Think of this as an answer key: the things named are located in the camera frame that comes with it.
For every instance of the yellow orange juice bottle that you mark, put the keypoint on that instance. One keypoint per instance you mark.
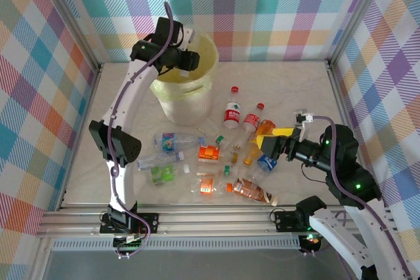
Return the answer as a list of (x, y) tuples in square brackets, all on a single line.
[(252, 153)]

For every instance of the clear bottle red label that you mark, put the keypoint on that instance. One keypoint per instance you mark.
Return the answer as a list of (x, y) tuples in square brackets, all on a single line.
[(252, 121)]

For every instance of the clear bottle amber residue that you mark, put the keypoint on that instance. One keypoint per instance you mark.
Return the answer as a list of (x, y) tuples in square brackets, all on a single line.
[(237, 145)]

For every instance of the brown tea bottle orange cap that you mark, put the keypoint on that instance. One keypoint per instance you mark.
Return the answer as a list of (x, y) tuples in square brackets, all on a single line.
[(251, 191)]

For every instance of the water bottle red white label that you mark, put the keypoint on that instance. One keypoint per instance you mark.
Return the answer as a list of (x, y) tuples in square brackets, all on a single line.
[(232, 114)]

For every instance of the clear bottle orange label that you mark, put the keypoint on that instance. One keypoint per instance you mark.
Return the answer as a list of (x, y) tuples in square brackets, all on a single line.
[(208, 153), (206, 185)]

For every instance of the clear bottle colourful blue label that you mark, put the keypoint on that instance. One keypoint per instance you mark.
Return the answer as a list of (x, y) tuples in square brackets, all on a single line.
[(169, 142)]

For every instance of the clear bottle white cap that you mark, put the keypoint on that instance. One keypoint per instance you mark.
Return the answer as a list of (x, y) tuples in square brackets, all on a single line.
[(157, 161)]

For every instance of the clear bottle lime green label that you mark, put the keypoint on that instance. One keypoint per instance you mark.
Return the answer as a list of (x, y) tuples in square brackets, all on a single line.
[(164, 174)]

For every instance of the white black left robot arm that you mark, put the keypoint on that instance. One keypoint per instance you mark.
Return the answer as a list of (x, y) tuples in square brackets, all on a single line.
[(133, 85)]

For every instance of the yellow-green plastic bin liner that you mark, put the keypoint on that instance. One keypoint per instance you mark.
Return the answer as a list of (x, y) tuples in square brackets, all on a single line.
[(203, 50)]

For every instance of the white plastic bin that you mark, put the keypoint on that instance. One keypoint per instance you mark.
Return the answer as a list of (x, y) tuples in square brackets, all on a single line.
[(183, 109)]

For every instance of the green circuit board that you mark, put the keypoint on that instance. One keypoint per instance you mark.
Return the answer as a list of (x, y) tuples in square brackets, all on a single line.
[(128, 244), (310, 239)]

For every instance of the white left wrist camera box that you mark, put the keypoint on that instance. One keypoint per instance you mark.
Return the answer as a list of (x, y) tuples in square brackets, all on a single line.
[(188, 35)]

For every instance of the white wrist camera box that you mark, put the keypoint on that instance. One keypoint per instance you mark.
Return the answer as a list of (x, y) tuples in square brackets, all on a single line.
[(188, 35), (305, 118)]

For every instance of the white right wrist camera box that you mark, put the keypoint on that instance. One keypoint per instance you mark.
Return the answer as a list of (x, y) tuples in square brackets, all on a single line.
[(305, 118)]

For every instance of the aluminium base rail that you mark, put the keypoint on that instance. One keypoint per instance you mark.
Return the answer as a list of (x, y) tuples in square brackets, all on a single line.
[(213, 221)]

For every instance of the aluminium frame post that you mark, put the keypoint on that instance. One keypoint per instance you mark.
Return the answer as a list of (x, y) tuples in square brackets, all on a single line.
[(67, 14), (356, 14)]

